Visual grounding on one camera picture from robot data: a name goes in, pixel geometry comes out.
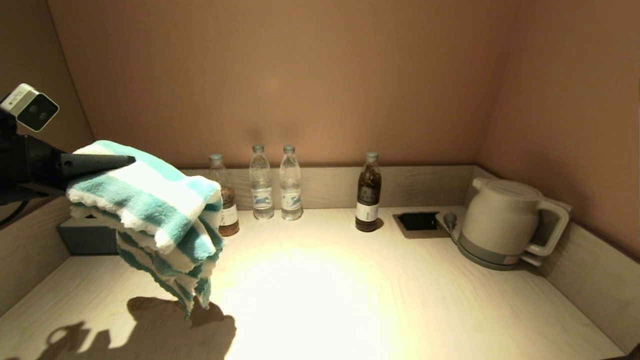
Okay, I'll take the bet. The grey kettle base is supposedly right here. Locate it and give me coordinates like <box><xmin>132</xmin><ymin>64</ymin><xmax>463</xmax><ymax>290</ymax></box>
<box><xmin>457</xmin><ymin>235</ymin><xmax>543</xmax><ymax>272</ymax></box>

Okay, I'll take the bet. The blue-grey tissue box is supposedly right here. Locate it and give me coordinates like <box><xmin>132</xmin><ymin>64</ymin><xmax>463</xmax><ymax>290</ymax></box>
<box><xmin>57</xmin><ymin>215</ymin><xmax>121</xmax><ymax>256</ymax></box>

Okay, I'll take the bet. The teal white striped towel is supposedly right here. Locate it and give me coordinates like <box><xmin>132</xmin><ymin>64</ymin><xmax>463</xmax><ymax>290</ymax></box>
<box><xmin>66</xmin><ymin>140</ymin><xmax>225</xmax><ymax>319</ymax></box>

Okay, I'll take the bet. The white electric kettle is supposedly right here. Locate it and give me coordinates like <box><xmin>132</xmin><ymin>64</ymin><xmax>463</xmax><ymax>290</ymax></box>
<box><xmin>460</xmin><ymin>177</ymin><xmax>571</xmax><ymax>266</ymax></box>

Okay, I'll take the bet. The clear water bottle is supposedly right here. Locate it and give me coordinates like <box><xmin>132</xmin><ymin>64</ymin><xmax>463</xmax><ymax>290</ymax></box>
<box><xmin>279</xmin><ymin>145</ymin><xmax>304</xmax><ymax>221</ymax></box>
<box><xmin>248</xmin><ymin>144</ymin><xmax>275</xmax><ymax>221</ymax></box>

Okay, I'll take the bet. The bottle with dark liquid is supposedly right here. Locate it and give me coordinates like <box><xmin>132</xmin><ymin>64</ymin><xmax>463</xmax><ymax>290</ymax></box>
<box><xmin>355</xmin><ymin>152</ymin><xmax>384</xmax><ymax>233</ymax></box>

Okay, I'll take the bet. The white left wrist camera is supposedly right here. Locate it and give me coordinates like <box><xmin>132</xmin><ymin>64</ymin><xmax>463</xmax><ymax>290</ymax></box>
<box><xmin>0</xmin><ymin>83</ymin><xmax>60</xmax><ymax>132</ymax></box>

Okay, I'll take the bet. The recessed black socket box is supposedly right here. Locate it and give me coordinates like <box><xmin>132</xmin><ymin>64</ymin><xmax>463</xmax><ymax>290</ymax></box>
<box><xmin>393</xmin><ymin>211</ymin><xmax>451</xmax><ymax>240</ymax></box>

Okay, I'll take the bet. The bottle with amber liquid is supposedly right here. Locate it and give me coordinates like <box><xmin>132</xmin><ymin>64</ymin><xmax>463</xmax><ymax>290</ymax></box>
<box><xmin>208</xmin><ymin>154</ymin><xmax>241</xmax><ymax>237</ymax></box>

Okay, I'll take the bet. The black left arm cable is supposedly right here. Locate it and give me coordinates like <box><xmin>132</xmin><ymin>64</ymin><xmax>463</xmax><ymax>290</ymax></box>
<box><xmin>0</xmin><ymin>200</ymin><xmax>28</xmax><ymax>226</ymax></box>

